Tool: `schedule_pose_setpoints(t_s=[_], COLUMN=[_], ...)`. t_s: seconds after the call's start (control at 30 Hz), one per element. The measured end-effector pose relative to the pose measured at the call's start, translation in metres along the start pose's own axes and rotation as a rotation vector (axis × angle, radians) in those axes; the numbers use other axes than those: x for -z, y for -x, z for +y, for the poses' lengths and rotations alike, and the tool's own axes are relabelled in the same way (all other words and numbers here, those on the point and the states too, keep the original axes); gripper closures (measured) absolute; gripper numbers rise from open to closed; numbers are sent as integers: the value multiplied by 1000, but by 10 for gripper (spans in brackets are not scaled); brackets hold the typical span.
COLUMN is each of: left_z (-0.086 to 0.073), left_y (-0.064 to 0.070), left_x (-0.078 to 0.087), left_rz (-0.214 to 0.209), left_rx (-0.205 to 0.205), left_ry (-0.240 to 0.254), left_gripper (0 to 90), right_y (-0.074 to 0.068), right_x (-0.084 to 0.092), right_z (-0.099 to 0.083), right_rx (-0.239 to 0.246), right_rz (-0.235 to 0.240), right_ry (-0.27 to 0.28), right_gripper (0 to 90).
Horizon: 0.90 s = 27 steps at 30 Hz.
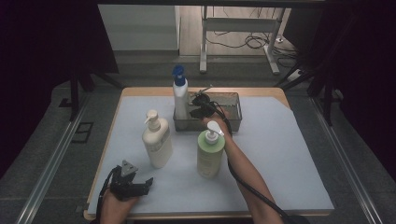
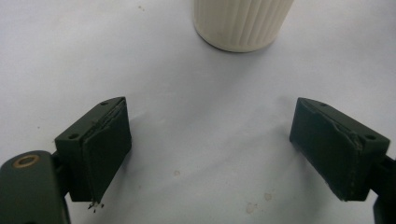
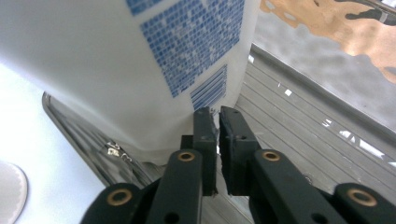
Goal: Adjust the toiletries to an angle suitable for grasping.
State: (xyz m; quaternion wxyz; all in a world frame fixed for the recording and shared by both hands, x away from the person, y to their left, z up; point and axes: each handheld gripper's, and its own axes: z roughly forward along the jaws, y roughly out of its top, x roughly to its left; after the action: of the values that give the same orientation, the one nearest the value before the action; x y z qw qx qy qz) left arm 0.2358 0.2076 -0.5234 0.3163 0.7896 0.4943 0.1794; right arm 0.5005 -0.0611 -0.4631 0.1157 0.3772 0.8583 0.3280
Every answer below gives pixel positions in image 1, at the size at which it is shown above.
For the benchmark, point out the white metal table frame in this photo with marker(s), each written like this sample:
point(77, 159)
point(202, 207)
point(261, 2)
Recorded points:
point(236, 24)

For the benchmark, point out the white cabinet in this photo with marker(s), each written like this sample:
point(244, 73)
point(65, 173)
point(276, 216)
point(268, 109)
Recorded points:
point(140, 28)

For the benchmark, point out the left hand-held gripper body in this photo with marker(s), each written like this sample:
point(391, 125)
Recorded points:
point(123, 183)

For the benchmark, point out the person's left hand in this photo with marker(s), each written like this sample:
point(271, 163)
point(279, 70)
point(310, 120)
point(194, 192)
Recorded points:
point(116, 208)

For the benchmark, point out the metal floor rail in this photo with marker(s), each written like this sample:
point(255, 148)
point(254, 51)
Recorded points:
point(46, 174)
point(345, 161)

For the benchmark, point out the green pump bottle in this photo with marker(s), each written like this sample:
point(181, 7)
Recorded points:
point(210, 155)

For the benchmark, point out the dark curtain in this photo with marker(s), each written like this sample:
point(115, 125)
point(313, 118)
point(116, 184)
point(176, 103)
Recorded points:
point(46, 62)
point(367, 77)

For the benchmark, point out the light blue table mat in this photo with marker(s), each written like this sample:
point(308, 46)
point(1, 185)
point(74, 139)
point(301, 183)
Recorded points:
point(274, 161)

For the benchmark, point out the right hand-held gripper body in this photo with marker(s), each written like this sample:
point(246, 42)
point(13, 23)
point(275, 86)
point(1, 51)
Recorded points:
point(208, 105)

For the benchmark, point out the metal mesh basket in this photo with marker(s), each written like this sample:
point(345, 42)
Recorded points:
point(230, 118)

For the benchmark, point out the black stand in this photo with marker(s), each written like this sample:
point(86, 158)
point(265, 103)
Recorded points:
point(327, 96)
point(74, 93)

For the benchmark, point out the person's right hand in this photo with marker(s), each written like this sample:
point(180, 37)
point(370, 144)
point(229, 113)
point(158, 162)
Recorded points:
point(222, 124)

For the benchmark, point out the cream pump bottle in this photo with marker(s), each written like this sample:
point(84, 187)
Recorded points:
point(157, 146)

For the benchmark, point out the white spray bottle blue trigger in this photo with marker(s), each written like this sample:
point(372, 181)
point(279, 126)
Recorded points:
point(181, 96)

